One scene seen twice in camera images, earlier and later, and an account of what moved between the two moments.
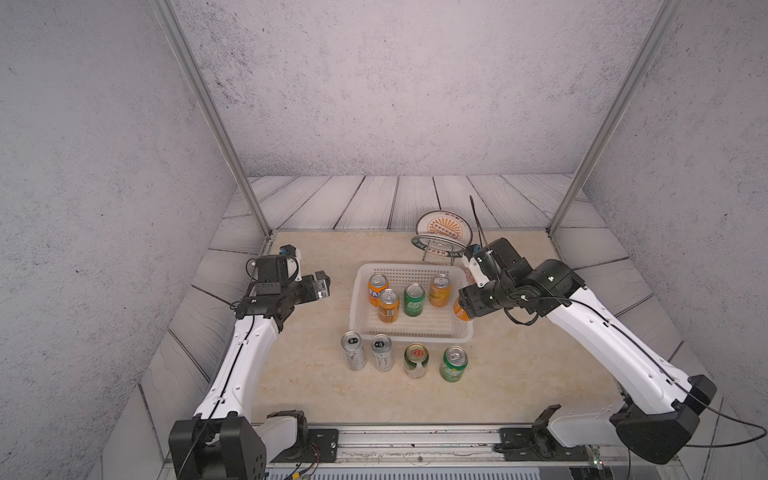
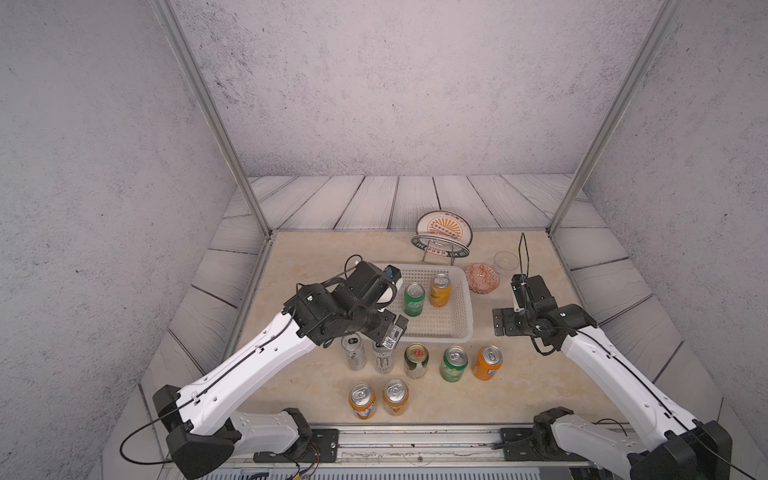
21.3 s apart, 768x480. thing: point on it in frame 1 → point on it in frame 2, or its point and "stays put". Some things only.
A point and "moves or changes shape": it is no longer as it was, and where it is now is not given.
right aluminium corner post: [663, 17] stays put
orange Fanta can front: [460, 311] → [487, 361]
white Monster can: [382, 351] stays put
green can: [414, 299] stays put
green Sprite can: [454, 363] stays put
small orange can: [389, 306] moves or changes shape
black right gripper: [470, 300] → [507, 327]
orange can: [440, 291] stays put
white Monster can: [351, 341] stays put
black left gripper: [322, 286] → [383, 333]
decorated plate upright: [444, 223] stays put
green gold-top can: [416, 360] stays put
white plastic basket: [436, 324] stays put
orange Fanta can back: [376, 284] moves or changes shape
